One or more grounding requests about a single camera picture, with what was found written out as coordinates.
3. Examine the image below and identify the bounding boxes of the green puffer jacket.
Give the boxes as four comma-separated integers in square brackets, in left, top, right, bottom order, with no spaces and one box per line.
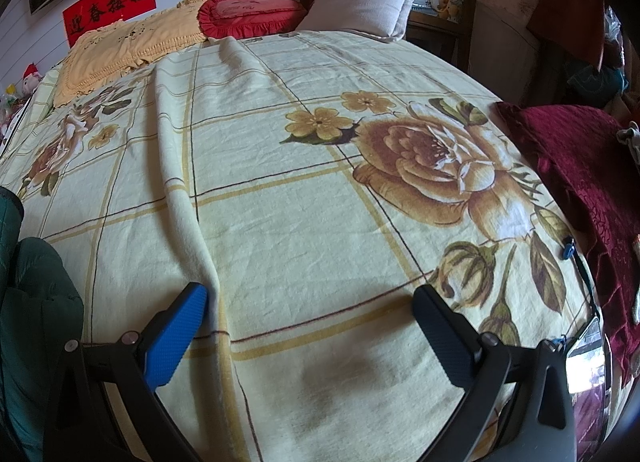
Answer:
[0,187,86,462]

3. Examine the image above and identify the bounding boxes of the wooden chair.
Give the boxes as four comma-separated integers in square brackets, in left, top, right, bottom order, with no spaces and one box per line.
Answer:
[400,0,481,75]

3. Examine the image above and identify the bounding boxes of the red wall banner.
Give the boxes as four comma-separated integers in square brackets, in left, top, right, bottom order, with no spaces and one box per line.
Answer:
[62,0,156,47]

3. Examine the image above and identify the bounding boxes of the brown hanging cloth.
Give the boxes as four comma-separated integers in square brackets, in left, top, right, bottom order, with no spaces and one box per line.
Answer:
[525,0,608,70]

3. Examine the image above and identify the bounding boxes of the teal bag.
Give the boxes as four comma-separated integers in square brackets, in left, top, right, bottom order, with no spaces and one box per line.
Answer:
[567,64,626,107]

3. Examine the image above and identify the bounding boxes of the red heart pillow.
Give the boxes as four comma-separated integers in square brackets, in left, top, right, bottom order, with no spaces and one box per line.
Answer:
[197,0,308,40]

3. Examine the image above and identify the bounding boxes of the clear bag of toys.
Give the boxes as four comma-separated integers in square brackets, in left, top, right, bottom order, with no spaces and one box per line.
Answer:
[0,83,23,143]

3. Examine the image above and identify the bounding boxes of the grey cloth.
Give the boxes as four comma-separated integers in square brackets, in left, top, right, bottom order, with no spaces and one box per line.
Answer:
[617,124,640,165]

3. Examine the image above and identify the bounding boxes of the yellow fringed pillow cover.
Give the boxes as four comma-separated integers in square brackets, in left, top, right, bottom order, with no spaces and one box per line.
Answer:
[52,0,211,107]

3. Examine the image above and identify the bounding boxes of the black cord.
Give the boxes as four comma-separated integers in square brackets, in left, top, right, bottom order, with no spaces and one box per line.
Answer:
[570,252,603,323]

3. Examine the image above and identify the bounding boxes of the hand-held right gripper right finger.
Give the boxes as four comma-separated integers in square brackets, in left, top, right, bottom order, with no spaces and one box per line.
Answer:
[412,283,576,462]

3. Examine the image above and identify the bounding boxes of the maroon patterned cloth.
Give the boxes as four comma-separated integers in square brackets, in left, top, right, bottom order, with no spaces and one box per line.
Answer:
[495,100,640,388]

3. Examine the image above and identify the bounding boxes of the white pillow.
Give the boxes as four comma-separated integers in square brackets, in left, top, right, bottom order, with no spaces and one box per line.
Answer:
[292,0,426,42]

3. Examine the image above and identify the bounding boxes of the pig plush toy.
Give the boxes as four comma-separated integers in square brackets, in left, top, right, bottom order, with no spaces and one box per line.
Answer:
[20,63,43,95]

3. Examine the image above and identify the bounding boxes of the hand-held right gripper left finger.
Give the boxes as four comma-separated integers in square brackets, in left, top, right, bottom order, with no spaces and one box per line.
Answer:
[42,282,208,462]

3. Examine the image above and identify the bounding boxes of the cream floral bed blanket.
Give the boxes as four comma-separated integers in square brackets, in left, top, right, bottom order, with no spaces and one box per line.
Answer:
[0,29,608,462]

